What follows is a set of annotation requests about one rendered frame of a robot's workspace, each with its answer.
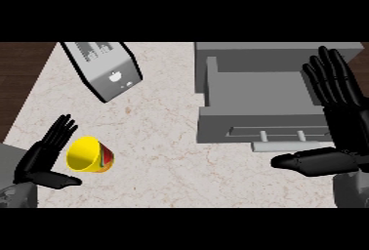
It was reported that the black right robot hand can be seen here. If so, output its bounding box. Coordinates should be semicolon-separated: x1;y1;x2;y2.
270;45;369;178

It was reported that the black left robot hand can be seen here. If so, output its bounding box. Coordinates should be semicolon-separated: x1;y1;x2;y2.
12;113;84;190

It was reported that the yellow cup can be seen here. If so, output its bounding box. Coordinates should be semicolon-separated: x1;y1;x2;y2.
65;135;115;174

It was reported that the grey open drawer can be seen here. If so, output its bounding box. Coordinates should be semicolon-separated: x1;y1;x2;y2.
196;56;338;145

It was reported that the grey cabinet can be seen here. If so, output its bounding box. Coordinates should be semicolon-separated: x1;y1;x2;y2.
193;42;364;96

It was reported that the silver toaster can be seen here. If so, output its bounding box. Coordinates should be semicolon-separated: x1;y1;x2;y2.
57;42;144;104

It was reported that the pale grey drawer handle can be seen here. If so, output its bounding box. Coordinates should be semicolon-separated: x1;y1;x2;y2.
251;130;335;153

